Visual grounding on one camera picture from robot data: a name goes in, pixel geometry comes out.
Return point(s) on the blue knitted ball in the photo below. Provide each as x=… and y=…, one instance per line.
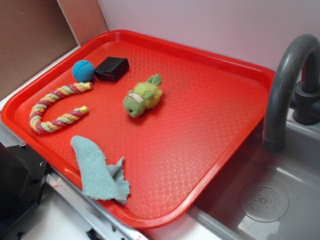
x=83, y=71

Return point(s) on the red plastic tray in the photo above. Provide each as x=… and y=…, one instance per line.
x=210, y=104

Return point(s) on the green plush toy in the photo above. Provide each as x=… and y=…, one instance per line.
x=144, y=96

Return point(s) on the black rectangular block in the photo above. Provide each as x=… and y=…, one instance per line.
x=112, y=69

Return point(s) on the light blue cloth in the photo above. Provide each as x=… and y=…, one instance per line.
x=100, y=181

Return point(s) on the grey sink basin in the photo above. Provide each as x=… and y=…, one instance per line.
x=296, y=169

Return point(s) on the round sink drain cover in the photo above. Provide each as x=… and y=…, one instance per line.
x=263, y=201

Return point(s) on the brown cardboard panel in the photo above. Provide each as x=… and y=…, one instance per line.
x=36, y=33

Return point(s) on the grey curved faucet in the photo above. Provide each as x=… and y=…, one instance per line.
x=300, y=62

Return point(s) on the multicolour twisted rope toy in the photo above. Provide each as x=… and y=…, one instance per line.
x=37, y=111

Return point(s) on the dark faucet handle base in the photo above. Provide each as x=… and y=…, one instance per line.
x=306, y=106

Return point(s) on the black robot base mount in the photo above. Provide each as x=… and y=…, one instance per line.
x=23, y=173

